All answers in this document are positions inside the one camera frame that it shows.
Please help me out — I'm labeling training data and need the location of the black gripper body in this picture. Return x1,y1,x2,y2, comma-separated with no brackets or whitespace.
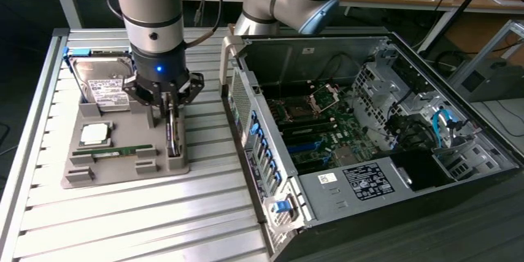
130,45,191,91

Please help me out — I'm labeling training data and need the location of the green graphics card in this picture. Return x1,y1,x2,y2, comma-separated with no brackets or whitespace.
162,93,185,157

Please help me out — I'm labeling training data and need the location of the silver hard disk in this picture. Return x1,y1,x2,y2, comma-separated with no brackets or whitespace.
70,56,134,112

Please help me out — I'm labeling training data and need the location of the silver CPU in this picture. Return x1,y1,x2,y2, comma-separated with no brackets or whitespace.
78,122,114,148

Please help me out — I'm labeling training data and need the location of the blue disk carrier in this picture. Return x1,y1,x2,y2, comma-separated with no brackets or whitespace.
59,46,134,103

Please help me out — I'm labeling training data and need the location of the green RAM stick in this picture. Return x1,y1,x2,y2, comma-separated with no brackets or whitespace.
71,144,154,157

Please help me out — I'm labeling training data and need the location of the grey parts rack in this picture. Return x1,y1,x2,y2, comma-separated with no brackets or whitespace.
59,99,191,189

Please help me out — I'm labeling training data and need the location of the CPU socket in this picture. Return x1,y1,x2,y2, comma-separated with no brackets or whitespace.
277,96,317,122

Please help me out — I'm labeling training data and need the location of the metal socket cover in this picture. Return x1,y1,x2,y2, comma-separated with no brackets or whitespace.
309,83,341,111

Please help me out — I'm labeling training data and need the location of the blue expansion slot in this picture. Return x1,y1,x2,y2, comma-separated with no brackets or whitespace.
285,141,325,153

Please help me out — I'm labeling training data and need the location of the green Dell motherboard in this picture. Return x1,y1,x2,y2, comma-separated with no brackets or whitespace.
265,80,393,168

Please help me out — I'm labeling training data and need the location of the silver chipset heatsink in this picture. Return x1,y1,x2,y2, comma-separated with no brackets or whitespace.
334,147,357,165

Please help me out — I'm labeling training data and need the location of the grey power supply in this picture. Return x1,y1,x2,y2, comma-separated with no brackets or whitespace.
295,156,410,223

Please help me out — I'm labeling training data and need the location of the black tripod pole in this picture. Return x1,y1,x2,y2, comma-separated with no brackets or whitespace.
415,0,499,53

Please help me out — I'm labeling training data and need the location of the open black PC case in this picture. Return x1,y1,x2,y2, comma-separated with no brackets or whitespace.
219,27,522,262

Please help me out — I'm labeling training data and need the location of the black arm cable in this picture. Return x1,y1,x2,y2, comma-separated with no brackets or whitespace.
106,0,225,51

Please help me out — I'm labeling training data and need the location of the black wire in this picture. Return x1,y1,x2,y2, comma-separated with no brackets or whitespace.
317,53,355,91

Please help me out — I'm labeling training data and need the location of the black power cable bundle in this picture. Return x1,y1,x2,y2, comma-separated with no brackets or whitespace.
382,113,434,152

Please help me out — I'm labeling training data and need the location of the blue data wire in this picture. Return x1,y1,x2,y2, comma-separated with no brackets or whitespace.
430,107,458,150

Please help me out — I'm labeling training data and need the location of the aluminium profile frame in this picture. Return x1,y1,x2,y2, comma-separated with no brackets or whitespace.
447,19,524,103

